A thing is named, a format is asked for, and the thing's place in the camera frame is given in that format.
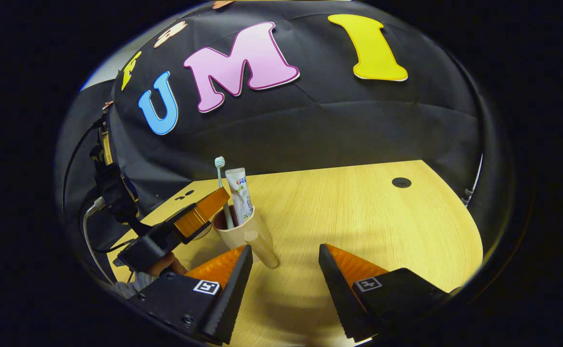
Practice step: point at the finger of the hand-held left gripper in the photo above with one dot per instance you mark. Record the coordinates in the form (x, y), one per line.
(199, 217)

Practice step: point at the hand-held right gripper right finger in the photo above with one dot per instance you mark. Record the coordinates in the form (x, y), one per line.
(339, 294)

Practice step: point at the pale green toothbrush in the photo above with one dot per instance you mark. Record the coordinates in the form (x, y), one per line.
(220, 162)

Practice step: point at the wooden desktop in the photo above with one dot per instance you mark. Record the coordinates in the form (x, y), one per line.
(358, 217)

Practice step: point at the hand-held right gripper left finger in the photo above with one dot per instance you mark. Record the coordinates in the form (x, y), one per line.
(231, 299)

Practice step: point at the red cloth clip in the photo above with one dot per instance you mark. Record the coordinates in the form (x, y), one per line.
(108, 104)

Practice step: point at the round black desk grommet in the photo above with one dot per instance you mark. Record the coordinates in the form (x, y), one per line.
(401, 182)

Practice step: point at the black backdrop cloth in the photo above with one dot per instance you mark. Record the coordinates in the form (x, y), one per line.
(334, 120)

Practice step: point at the beige cup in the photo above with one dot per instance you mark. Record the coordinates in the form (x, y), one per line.
(240, 236)

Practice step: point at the white toothpaste tube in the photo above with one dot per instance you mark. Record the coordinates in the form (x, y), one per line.
(239, 193)

